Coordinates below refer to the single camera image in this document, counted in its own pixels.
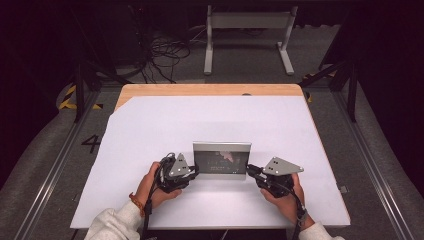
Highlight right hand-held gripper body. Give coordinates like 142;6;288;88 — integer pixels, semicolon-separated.
256;156;305;198

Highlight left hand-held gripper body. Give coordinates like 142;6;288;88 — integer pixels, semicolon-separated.
156;152;198;194

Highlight silver photo frame black back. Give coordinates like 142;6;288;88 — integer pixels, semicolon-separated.
192;141;253;181

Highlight person's left hand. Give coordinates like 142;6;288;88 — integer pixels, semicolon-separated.
134;161;184;209

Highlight person's right hand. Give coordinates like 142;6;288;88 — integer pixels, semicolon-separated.
259;173;316;230

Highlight white table sheet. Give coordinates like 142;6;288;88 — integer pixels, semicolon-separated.
69;95;352;230

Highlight person's black pants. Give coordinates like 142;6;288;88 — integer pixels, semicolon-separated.
146;229;295;240

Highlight yellow black floor tape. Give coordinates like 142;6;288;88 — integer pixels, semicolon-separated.
303;71;335;104
58;84;104;111

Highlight black metal stand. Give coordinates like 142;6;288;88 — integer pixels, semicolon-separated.
298;56;361;123
68;6;133;123

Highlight white metal stand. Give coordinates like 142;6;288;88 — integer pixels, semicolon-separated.
203;4;299;76

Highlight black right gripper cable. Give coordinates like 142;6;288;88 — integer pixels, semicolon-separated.
276;181;308;240

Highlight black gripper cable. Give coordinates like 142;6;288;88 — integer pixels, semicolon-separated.
142;152;177;240
276;181;308;240

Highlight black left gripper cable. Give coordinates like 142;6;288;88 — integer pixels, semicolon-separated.
142;152;177;240

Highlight grey wrist strap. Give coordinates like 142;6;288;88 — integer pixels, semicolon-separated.
294;206;310;225

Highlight orange bead bracelet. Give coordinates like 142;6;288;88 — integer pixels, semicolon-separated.
128;192;147;218

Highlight aluminium floor rail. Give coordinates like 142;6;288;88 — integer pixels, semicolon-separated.
13;89;101;240
333;91;416;240

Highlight tangle of black floor cables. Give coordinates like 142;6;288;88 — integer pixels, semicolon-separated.
128;26;208;84

